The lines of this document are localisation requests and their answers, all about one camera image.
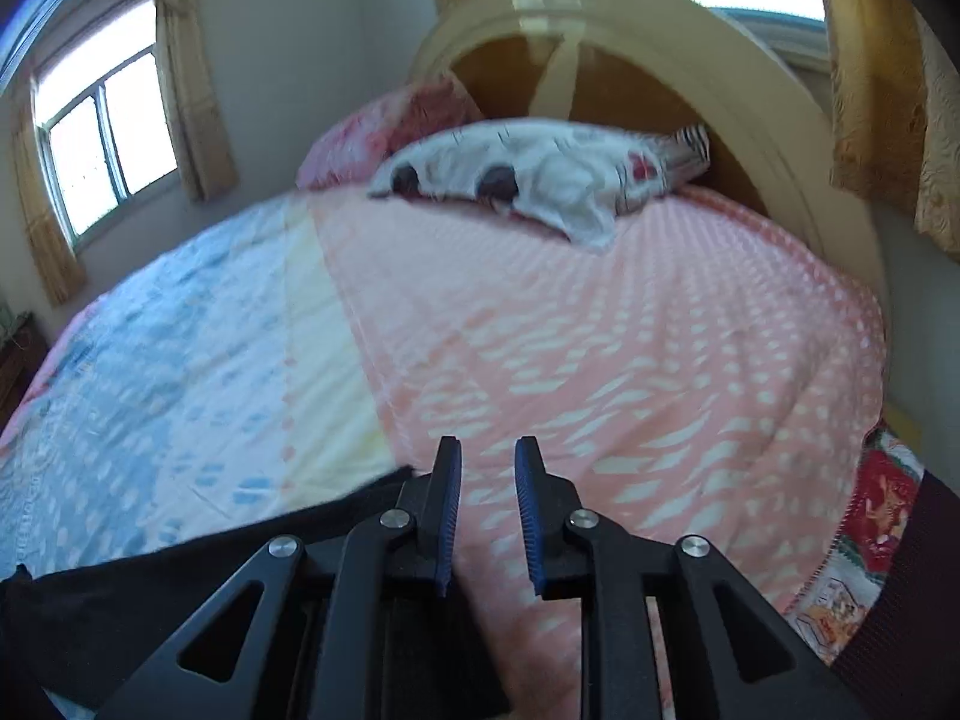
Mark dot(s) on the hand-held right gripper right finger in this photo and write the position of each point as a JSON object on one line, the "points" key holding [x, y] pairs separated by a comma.
{"points": [[529, 517]]}

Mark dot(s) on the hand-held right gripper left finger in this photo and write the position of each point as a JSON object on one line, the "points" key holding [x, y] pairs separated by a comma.
{"points": [[448, 510]]}

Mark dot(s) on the black pants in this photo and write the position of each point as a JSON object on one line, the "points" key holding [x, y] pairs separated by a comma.
{"points": [[112, 607]]}

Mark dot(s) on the pink and blue quilt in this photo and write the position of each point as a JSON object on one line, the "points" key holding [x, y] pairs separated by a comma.
{"points": [[600, 330]]}

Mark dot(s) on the white printed pillow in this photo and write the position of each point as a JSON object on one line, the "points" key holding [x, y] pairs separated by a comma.
{"points": [[555, 172]]}

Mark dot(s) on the red patterned bedsheet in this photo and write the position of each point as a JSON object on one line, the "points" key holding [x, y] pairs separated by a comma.
{"points": [[877, 495]]}

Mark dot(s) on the pink pillow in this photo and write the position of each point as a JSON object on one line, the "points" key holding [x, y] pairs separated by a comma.
{"points": [[375, 127]]}

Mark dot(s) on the striped pillow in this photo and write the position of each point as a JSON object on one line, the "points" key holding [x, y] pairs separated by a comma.
{"points": [[690, 154]]}

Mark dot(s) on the wooden nightstand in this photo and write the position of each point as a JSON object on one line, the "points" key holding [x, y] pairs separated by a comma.
{"points": [[19, 367]]}

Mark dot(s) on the arched wooden headboard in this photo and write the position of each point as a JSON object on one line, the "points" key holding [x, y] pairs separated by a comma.
{"points": [[675, 45]]}

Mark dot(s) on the sliding glass window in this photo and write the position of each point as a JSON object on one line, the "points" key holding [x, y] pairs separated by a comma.
{"points": [[82, 142]]}

